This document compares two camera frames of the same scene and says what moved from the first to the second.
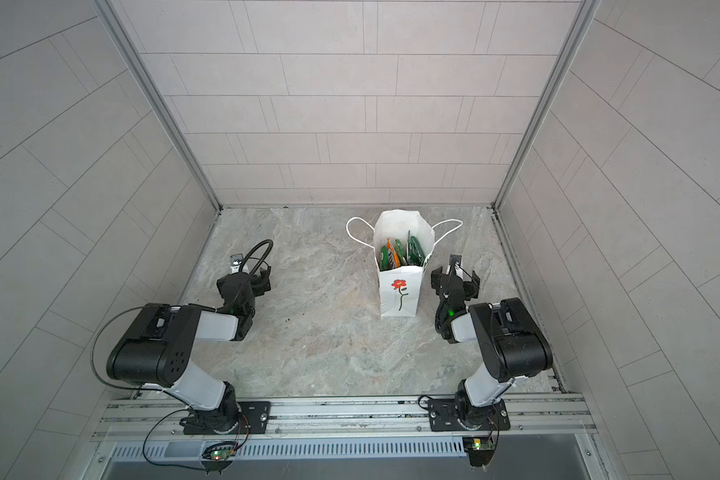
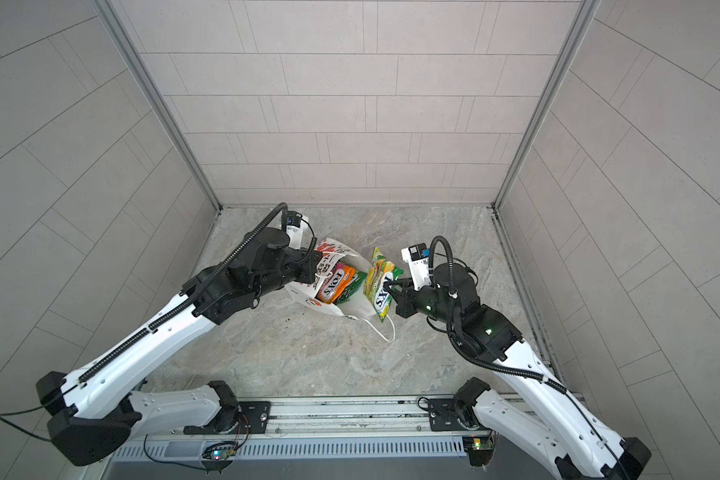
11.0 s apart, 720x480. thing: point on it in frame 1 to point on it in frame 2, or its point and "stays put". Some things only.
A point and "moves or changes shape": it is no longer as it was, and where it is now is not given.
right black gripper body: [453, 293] to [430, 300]
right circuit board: [480, 450] stays put
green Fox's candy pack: [384, 259] moves or changes shape
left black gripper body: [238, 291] to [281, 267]
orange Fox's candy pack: [393, 260] to [335, 282]
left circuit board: [218, 458] stays put
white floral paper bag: [399, 286] to [356, 305]
